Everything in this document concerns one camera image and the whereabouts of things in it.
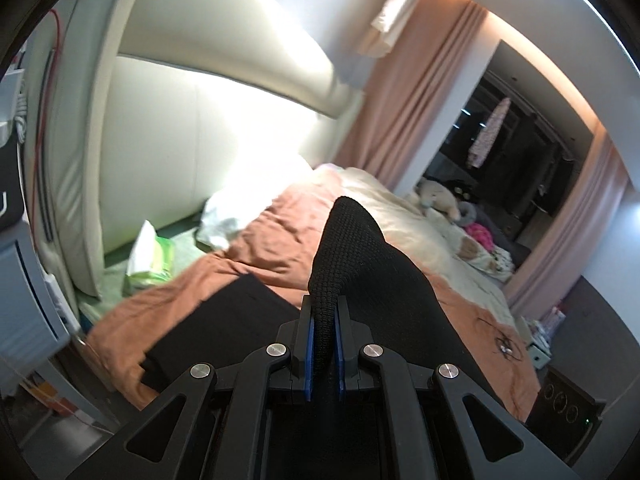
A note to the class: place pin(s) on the white storage box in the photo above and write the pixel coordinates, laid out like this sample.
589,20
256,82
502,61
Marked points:
538,335

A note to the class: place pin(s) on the grey plush toy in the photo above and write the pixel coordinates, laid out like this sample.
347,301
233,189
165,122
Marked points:
468,214

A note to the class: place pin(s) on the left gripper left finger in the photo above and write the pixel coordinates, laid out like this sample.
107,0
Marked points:
211,423

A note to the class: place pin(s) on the bear print pillow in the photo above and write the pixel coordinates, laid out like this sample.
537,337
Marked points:
496,263

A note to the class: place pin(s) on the pink fluffy cloth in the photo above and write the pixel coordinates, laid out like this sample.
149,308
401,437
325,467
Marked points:
481,235

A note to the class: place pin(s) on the left pink curtain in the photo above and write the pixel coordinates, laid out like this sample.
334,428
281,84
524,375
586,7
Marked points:
408,87

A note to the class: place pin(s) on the beige plush toy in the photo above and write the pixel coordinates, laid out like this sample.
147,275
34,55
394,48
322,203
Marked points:
434,195

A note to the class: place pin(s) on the right pink curtain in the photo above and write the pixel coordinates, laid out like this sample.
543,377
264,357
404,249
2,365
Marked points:
557,261

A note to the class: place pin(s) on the pink curtain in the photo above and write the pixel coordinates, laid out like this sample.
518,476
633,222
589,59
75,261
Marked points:
557,261
408,87

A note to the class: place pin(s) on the hanging floral garment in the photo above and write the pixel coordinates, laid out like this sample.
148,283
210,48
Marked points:
488,135

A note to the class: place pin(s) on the cream bed sheet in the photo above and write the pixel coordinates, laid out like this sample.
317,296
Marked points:
425,238

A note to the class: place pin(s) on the black knit pants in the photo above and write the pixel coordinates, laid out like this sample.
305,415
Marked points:
384,290

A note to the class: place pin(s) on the white padded headboard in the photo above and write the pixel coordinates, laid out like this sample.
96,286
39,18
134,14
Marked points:
140,110

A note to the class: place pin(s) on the green tissue pack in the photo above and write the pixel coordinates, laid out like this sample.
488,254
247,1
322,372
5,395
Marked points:
151,260

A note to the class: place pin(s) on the white pillow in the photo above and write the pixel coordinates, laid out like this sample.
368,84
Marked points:
229,211

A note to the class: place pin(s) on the hanging cream cloth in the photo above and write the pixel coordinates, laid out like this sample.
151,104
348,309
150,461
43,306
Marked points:
386,28

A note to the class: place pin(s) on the folded black garment left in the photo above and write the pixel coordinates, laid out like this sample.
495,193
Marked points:
222,331

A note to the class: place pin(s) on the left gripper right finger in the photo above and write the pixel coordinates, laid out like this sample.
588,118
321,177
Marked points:
403,421

